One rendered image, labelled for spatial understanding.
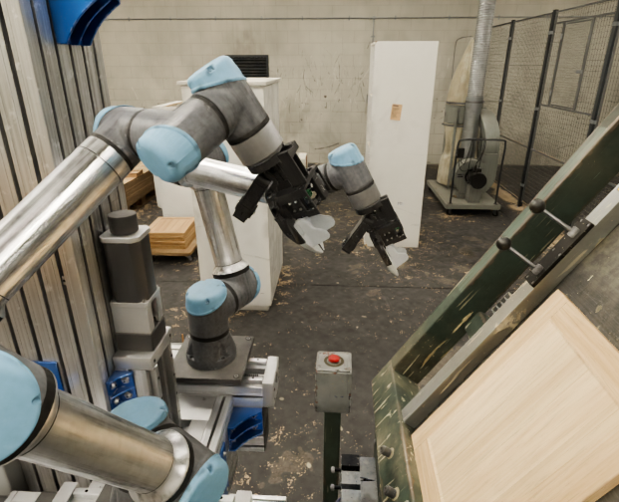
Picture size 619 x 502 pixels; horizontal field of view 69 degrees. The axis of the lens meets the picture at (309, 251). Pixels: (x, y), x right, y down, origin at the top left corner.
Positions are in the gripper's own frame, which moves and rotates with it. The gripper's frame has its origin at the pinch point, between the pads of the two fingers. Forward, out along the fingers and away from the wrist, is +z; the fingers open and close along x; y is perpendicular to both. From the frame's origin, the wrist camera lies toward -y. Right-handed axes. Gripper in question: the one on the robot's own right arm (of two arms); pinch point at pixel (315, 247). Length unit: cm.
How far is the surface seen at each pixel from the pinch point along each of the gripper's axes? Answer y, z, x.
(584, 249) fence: 39, 44, 35
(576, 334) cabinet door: 35, 46, 12
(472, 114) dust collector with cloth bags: -67, 230, 537
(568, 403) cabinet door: 32, 49, -3
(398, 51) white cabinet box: -79, 73, 379
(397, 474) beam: -13, 71, -9
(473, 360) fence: 8, 62, 19
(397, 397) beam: -19, 74, 16
